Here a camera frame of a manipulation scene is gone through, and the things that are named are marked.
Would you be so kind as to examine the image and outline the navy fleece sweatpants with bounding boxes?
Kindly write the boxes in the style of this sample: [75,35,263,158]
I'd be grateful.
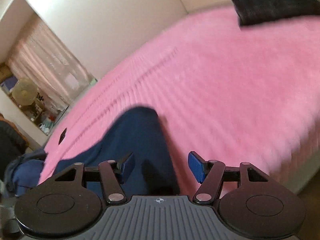
[54,106,180,197]

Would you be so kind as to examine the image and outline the blue clothes pile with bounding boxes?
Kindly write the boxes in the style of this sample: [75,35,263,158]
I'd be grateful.
[4,148,47,198]

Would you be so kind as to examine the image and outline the folded dark clothes stack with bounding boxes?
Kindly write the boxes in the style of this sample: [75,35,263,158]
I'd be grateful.
[231,0,319,27]

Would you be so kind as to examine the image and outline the black smartphone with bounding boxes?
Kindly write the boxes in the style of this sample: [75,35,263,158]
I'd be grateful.
[58,128,67,144]

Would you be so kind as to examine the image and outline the pink ribbed bed blanket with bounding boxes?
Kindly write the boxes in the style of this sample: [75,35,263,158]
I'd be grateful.
[40,7,319,194]

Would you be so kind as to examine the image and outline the wooden shelf with items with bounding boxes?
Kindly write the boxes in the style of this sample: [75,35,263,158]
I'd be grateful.
[1,63,68,135]

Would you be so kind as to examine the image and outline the black puffer jacket left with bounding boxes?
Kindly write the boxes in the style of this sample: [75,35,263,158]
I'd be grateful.
[0,118,29,181]

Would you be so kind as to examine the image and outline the pink sheer curtain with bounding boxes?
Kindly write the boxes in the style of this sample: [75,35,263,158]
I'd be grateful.
[6,15,94,110]

